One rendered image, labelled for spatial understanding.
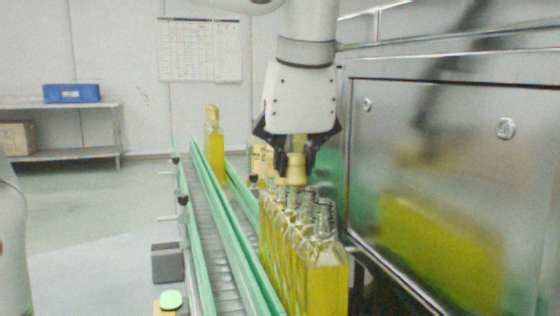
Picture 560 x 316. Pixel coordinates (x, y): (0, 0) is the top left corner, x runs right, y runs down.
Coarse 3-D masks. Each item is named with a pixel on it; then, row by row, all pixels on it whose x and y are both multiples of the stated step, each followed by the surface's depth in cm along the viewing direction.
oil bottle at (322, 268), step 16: (304, 240) 55; (336, 240) 54; (304, 256) 53; (320, 256) 52; (336, 256) 52; (304, 272) 53; (320, 272) 52; (336, 272) 53; (304, 288) 54; (320, 288) 53; (336, 288) 53; (304, 304) 54; (320, 304) 53; (336, 304) 54
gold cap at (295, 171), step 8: (288, 160) 62; (296, 160) 62; (304, 160) 63; (288, 168) 62; (296, 168) 62; (304, 168) 63; (288, 176) 63; (296, 176) 62; (304, 176) 63; (288, 184) 63; (296, 184) 63; (304, 184) 63
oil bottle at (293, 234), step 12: (288, 228) 60; (300, 228) 58; (288, 240) 59; (300, 240) 57; (288, 252) 59; (288, 264) 60; (288, 276) 60; (288, 288) 61; (288, 300) 61; (288, 312) 61
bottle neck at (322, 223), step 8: (320, 200) 54; (328, 200) 54; (312, 208) 53; (320, 208) 52; (328, 208) 52; (312, 216) 53; (320, 216) 52; (328, 216) 52; (312, 224) 53; (320, 224) 52; (328, 224) 53; (312, 232) 54; (320, 232) 53; (328, 232) 53; (320, 240) 53; (328, 240) 53
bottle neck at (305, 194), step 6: (306, 186) 60; (312, 186) 60; (300, 192) 58; (306, 192) 57; (312, 192) 58; (300, 198) 58; (306, 198) 58; (312, 198) 58; (300, 204) 58; (306, 204) 58; (300, 210) 58; (306, 210) 58; (300, 216) 59; (306, 216) 58; (300, 222) 59; (306, 222) 58
